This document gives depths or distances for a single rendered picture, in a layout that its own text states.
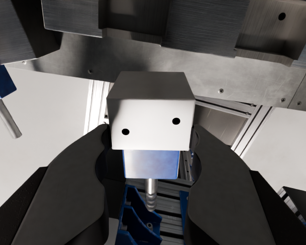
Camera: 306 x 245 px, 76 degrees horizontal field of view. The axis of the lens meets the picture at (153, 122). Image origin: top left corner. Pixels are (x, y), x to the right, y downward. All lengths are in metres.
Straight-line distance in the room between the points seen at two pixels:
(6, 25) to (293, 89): 0.34
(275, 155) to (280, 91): 1.27
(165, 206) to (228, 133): 0.68
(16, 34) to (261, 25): 0.23
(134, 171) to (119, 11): 0.14
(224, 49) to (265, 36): 0.05
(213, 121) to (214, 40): 0.85
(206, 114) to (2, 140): 1.36
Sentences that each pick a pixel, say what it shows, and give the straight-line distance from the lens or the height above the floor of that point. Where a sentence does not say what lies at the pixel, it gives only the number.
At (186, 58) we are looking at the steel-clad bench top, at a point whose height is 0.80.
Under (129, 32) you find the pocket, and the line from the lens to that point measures 0.18.
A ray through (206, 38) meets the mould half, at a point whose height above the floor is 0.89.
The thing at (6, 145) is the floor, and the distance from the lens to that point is 1.70.
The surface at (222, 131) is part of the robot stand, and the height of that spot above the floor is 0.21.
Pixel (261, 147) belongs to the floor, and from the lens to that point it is 1.48.
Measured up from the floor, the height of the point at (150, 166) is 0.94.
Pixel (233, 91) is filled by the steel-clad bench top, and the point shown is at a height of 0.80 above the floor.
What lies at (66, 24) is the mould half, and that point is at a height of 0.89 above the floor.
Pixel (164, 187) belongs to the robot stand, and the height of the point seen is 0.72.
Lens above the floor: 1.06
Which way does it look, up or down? 60 degrees down
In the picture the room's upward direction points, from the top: 176 degrees counter-clockwise
